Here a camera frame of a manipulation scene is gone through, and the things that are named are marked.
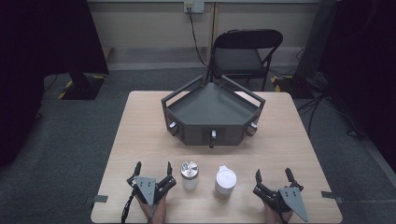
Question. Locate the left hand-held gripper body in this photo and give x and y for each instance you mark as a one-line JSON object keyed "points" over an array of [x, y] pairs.
{"points": [[145, 188]]}

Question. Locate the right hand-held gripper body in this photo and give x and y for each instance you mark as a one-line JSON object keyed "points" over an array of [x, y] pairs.
{"points": [[291, 199]]}

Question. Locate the glass jar with silver lid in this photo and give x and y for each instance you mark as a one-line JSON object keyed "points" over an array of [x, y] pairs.
{"points": [[190, 175]]}

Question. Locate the clear jar with white lid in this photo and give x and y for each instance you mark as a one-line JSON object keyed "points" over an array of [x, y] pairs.
{"points": [[225, 180]]}

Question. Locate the dark grey corner rack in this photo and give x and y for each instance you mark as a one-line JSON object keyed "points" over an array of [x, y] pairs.
{"points": [[211, 105]]}

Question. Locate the person's right hand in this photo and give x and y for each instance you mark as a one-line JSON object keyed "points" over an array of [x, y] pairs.
{"points": [[274, 216]]}

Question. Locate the person's left hand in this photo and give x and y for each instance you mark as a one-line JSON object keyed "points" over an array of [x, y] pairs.
{"points": [[158, 211]]}

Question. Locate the black stand base with striped tape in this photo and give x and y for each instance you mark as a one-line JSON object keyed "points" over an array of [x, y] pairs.
{"points": [[295, 88], [82, 88]]}

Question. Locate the black folding chair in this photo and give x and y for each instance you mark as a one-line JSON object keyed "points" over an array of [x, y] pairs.
{"points": [[239, 59]]}

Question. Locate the black curtain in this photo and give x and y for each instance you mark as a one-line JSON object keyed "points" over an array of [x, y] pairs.
{"points": [[37, 62], [364, 62]]}

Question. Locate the grey table bracket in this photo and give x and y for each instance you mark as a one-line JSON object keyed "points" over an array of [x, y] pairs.
{"points": [[331, 196], [99, 198]]}

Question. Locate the grey upright post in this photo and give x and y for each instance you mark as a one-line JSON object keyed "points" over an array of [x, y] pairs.
{"points": [[314, 40]]}

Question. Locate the white wall socket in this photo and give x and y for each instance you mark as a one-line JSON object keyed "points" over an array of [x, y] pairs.
{"points": [[194, 6]]}

